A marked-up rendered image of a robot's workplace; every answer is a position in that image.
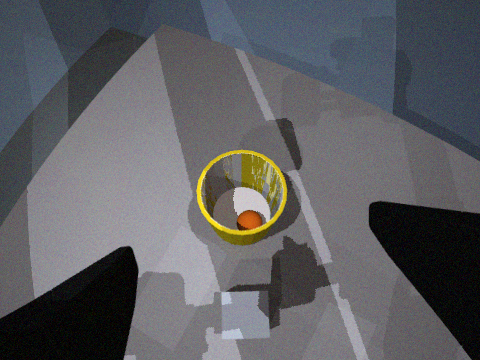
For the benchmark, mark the orange ball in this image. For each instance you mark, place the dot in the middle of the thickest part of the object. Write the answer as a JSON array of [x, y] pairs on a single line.
[[249, 220]]

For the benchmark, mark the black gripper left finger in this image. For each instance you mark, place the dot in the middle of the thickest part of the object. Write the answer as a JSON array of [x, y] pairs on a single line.
[[87, 317]]

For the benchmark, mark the dark grey cube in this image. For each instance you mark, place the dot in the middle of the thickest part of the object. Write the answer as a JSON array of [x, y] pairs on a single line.
[[245, 315]]

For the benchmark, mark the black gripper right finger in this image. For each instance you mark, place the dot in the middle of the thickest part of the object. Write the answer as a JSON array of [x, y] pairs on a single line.
[[439, 252]]

